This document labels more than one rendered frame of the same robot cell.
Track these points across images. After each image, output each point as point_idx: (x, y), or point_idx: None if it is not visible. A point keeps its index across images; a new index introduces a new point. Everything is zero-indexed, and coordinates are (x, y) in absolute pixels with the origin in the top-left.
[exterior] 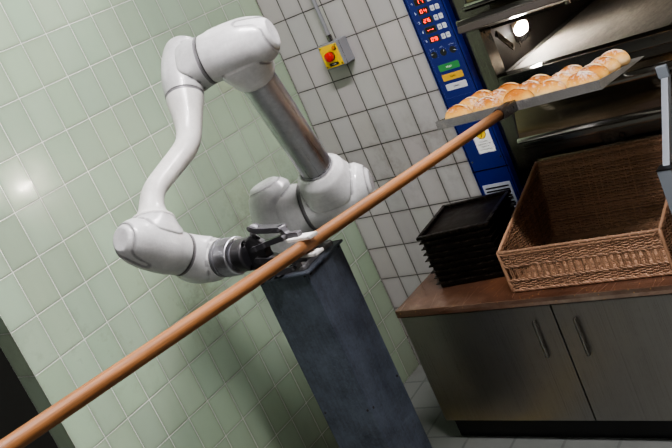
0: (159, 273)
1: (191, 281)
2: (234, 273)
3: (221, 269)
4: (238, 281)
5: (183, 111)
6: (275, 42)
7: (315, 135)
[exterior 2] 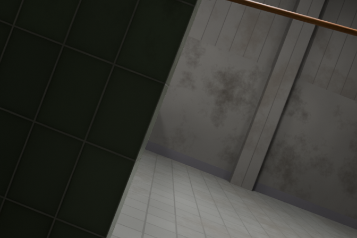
0: None
1: None
2: None
3: None
4: (252, 0)
5: None
6: None
7: None
